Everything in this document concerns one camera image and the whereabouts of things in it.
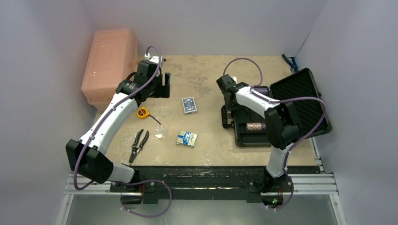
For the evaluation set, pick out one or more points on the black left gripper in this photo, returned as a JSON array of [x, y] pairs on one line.
[[163, 90]]

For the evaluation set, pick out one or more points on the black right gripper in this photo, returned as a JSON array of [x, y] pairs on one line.
[[226, 101]]

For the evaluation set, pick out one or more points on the blue playing card deck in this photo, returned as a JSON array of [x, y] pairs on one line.
[[189, 105]]

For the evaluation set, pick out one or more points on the black poker set case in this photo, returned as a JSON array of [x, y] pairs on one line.
[[301, 90]]

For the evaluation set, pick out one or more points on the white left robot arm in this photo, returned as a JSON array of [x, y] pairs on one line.
[[87, 156]]

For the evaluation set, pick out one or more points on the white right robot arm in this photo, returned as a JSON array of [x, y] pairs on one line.
[[280, 125]]

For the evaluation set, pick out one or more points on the clear dealer button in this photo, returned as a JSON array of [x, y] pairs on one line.
[[165, 111]]

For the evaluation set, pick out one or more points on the yellow tape measure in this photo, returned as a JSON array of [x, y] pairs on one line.
[[143, 113]]

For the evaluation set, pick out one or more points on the purple chip stack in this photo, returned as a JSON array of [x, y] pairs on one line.
[[264, 90]]

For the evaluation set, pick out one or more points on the clear round disc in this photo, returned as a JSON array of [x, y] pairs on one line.
[[160, 132]]

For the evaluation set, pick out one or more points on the orange purple chip row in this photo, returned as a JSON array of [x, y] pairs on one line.
[[258, 126]]

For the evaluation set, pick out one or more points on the blue yellow card deck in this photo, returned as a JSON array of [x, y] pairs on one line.
[[186, 138]]

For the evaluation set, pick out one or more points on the pink plastic storage box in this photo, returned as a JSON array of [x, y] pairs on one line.
[[113, 56]]

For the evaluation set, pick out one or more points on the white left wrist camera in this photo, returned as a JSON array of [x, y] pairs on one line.
[[149, 58]]

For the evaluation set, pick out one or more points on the black handled pliers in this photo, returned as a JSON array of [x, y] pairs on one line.
[[138, 145]]

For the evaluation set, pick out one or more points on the blue handled pliers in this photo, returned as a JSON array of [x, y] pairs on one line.
[[291, 62]]

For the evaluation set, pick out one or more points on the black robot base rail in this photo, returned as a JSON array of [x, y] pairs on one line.
[[245, 183]]

